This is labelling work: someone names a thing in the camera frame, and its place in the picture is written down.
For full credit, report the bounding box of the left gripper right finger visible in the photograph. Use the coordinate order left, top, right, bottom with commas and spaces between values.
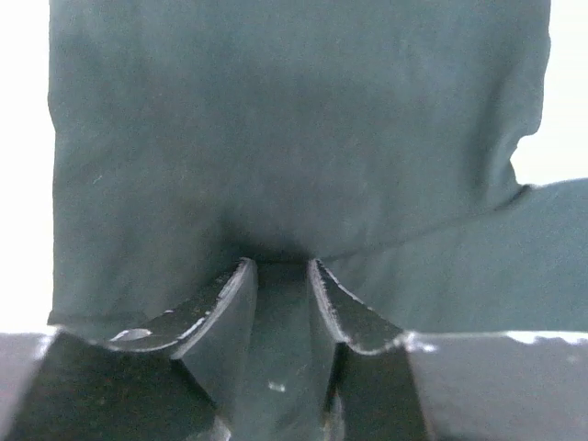
307, 260, 587, 440

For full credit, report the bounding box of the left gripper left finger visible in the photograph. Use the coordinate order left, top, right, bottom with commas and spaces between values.
1, 259, 257, 440

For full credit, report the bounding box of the black t shirt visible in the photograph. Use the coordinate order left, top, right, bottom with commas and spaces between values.
49, 1, 587, 333

